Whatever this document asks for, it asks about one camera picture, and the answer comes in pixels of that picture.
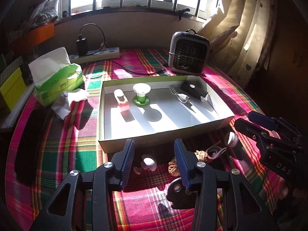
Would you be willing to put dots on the black rectangular power bank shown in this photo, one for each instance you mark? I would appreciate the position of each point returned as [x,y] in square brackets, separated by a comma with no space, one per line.
[194,91]

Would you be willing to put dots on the black charger adapter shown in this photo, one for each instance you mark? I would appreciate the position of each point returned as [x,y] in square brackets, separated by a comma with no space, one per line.
[82,45]

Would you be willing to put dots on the white mushroom night light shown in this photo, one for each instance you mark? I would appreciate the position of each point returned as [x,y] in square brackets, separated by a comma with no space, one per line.
[147,164]

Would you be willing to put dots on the crumpled white tissue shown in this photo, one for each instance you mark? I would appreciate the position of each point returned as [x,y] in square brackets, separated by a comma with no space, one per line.
[62,105]

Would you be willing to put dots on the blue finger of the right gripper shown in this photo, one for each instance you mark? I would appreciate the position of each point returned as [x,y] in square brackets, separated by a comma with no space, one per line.
[262,120]

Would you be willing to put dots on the orange box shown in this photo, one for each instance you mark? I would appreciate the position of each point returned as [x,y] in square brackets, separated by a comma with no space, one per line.
[28,41]

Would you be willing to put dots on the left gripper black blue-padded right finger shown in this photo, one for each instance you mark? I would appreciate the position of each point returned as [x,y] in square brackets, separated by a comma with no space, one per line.
[243,209]

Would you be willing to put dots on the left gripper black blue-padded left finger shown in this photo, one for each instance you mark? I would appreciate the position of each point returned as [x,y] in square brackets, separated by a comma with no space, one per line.
[66,208]

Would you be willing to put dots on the white round cap device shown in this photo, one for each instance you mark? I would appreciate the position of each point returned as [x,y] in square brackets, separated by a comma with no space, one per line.
[231,139]

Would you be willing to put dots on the white power strip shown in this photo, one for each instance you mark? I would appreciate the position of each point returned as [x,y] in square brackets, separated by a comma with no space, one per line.
[110,53]

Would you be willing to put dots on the cream heart curtain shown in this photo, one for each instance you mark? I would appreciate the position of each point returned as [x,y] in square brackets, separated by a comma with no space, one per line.
[240,34]

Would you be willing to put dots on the white plastic bags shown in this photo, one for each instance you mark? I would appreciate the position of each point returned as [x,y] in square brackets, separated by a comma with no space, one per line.
[47,12]

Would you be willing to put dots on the yellow box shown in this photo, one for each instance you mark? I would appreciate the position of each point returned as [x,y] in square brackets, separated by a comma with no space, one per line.
[11,90]

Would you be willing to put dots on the green tissue pack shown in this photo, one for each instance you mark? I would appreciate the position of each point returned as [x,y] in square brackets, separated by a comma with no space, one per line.
[53,73]

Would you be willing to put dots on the grey mini heater fan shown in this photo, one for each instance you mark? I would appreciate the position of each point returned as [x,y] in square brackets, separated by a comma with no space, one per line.
[188,53]

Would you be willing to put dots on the green white round lamp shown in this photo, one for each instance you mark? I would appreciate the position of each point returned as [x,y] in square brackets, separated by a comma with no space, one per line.
[141,90]

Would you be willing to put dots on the plaid bed sheet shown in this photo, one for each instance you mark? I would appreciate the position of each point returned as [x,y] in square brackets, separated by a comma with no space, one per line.
[72,144]

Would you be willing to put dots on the brown walnut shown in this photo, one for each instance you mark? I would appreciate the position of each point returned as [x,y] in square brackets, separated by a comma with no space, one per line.
[173,168]
[202,156]

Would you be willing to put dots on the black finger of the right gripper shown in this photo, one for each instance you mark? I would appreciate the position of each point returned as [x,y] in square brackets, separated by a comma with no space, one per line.
[250,130]

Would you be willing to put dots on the green white cardboard box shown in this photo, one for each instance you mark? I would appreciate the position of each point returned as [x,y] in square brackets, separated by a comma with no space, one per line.
[171,113]

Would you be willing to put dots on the black round gadget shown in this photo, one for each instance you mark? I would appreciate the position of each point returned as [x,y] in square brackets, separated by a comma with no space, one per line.
[180,197]

